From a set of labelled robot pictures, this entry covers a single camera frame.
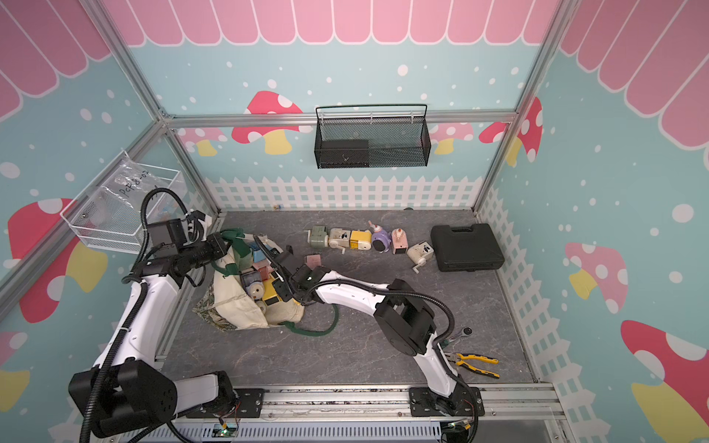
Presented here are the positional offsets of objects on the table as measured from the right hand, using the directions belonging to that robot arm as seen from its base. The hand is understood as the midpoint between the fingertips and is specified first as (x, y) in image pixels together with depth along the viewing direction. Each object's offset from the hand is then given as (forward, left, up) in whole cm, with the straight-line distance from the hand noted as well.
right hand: (282, 282), depth 87 cm
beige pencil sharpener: (+23, -17, -6) cm, 29 cm away
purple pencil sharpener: (+21, -32, -4) cm, 39 cm away
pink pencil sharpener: (+19, -39, -5) cm, 44 cm away
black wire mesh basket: (+43, -29, +25) cm, 57 cm away
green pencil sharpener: (+23, -9, -6) cm, 25 cm away
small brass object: (+46, +13, -11) cm, 49 cm away
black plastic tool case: (+17, -65, -6) cm, 68 cm away
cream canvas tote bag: (-10, +14, +3) cm, 17 cm away
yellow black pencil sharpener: (-1, +5, -6) cm, 8 cm away
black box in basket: (+32, -20, +25) cm, 45 cm away
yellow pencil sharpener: (+22, -25, -7) cm, 34 cm away
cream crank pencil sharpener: (+16, -47, -8) cm, 50 cm away
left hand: (+5, +12, +13) cm, 19 cm away
